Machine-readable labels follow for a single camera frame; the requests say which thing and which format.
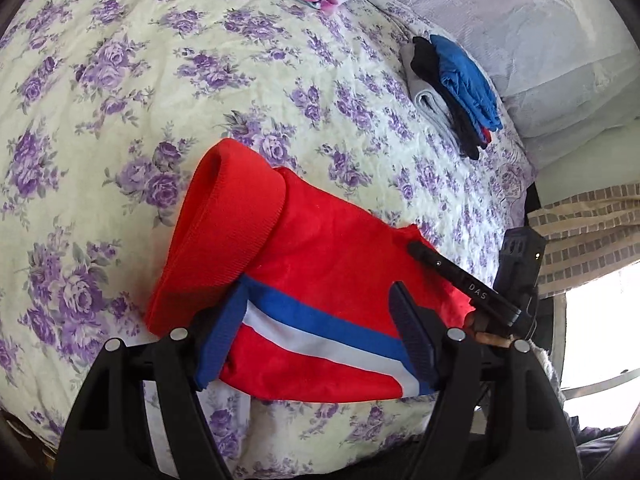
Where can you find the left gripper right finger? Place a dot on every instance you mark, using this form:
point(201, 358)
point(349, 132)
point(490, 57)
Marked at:
point(414, 336)

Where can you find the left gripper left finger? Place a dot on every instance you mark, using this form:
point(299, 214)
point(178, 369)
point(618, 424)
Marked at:
point(215, 329)

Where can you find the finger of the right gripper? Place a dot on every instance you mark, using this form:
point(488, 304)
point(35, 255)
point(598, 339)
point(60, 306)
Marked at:
point(484, 298)

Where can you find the red track pants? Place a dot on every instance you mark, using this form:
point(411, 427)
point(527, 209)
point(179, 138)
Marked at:
point(317, 327)

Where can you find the brick pattern curtain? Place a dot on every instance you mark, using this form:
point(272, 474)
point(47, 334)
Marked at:
point(589, 235)

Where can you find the folded red garment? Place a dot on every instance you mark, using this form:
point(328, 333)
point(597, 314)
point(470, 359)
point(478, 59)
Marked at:
point(486, 135)

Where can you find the folded blue garment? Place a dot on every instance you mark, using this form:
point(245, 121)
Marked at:
point(462, 77)

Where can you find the folded grey garment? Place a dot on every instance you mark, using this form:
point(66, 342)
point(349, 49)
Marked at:
point(428, 101)

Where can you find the folded black garment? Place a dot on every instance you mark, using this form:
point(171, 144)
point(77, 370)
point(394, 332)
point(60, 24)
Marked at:
point(425, 64)

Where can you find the purple floral bedspread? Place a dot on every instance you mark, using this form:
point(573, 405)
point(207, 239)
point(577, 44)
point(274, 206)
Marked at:
point(108, 105)

